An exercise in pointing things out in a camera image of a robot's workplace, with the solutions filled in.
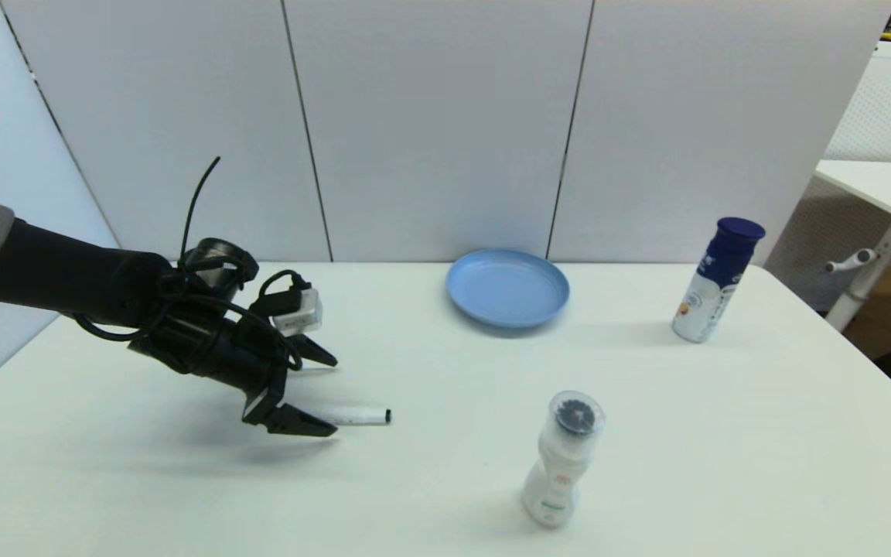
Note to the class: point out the white marker with black caps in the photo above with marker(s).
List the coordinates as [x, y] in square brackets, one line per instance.
[356, 416]

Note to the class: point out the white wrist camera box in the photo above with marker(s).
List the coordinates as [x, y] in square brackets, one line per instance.
[300, 313]

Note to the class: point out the white bottle with clear cap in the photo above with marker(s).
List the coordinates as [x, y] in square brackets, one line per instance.
[563, 464]

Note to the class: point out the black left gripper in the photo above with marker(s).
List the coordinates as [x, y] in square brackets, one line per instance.
[221, 352]

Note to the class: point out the white pegboard panel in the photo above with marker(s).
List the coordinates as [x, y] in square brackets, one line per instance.
[890, 108]

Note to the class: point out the white side table leg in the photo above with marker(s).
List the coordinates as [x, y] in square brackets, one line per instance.
[863, 286]

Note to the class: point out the white side table top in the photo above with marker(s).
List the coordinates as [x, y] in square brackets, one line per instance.
[882, 189]

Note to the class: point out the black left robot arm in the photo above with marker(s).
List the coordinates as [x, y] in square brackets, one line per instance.
[66, 271]

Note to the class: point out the white bottle with blue cap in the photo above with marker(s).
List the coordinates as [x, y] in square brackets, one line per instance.
[714, 286]

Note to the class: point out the blue round plate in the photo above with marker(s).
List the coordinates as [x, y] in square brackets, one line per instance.
[506, 289]

